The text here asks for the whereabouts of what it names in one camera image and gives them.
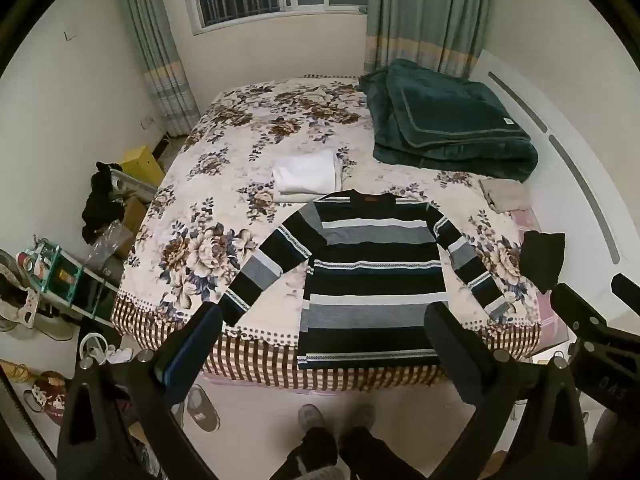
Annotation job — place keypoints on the white folded cloth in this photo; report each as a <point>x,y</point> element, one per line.
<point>307,172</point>

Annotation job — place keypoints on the black clothes pile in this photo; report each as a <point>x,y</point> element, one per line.
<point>100,205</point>

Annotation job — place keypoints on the person's left leg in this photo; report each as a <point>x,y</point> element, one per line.
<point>310,452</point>

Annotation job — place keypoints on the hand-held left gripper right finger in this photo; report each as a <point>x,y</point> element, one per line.
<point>452,355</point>

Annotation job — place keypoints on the green curtain with yellow band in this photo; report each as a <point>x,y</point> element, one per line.
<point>425,10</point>
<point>155,50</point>

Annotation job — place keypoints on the person's right leg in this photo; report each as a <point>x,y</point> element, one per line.
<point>372,447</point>

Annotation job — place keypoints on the red patterned bag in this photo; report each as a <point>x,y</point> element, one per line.
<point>47,395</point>

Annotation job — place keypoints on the yellow box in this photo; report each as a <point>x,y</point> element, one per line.
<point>142,165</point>

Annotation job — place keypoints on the floral fabric bag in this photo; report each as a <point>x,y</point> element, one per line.
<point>17,295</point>

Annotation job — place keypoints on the pink sheet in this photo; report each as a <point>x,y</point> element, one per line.
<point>527,222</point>

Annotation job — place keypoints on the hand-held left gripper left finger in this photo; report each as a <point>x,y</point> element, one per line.
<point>192,350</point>

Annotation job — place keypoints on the clear plastic bag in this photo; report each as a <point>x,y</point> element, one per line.
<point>107,242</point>

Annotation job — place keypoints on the beige folded cloth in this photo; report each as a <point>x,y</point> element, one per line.
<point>505,194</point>

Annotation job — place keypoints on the person's leg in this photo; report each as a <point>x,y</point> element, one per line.
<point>372,447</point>
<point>310,452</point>

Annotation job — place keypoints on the grey slipper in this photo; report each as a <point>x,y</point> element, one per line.
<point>202,407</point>

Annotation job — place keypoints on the bed with floral bedspread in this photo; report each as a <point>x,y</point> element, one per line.
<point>225,200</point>

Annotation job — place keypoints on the black cloth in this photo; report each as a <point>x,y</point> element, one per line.
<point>542,260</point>

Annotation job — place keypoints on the white curved headboard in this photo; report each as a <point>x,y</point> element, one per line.
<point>575,125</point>

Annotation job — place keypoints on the person's right forearm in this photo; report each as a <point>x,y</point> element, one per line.
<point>615,442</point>

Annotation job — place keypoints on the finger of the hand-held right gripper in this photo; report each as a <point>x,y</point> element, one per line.
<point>575,305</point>
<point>627,290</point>

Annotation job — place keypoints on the striped knit sweater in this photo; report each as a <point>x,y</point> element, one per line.
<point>370,280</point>

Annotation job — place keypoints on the cardboard box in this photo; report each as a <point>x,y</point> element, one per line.
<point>135,215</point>

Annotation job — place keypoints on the wall socket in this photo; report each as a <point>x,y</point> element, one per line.
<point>147,121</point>

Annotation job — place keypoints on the dark green folded blanket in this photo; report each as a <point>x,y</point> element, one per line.
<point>445,120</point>

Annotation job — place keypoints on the teal storage rack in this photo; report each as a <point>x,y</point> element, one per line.
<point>55,272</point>

